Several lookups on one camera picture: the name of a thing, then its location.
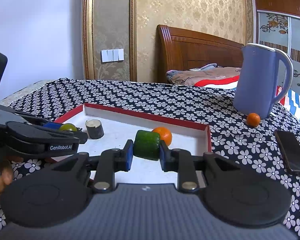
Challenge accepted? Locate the person's left hand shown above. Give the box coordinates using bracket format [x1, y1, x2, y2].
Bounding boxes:
[0, 155, 23, 195]

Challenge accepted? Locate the white wall switch panel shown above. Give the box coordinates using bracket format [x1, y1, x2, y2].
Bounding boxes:
[101, 49, 125, 63]

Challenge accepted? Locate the black smartphone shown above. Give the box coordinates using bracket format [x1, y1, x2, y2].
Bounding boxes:
[274, 130, 300, 175]

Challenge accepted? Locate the gold picture frame moulding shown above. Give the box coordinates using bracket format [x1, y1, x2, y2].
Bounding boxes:
[82, 0, 137, 81]

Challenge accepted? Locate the wooden bed headboard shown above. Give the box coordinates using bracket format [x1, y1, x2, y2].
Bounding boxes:
[155, 24, 243, 83]

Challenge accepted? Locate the floral navy tablecloth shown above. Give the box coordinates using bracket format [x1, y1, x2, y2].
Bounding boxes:
[2, 78, 300, 236]

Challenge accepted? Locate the green tomato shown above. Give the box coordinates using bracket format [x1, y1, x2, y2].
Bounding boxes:
[58, 123, 77, 132]

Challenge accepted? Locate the small orange by pitcher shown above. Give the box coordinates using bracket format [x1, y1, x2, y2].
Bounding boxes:
[246, 113, 261, 127]

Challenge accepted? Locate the large orange mandarin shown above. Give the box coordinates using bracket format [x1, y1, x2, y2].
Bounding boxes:
[152, 127, 172, 146]

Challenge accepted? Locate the wardrobe with sliding doors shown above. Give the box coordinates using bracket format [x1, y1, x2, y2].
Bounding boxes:
[255, 0, 300, 95]

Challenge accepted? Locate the blue ceramic pitcher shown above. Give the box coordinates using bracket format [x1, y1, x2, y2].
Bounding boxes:
[233, 43, 293, 119]

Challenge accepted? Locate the red shallow cardboard tray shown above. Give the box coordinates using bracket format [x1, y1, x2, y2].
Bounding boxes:
[55, 103, 211, 184]

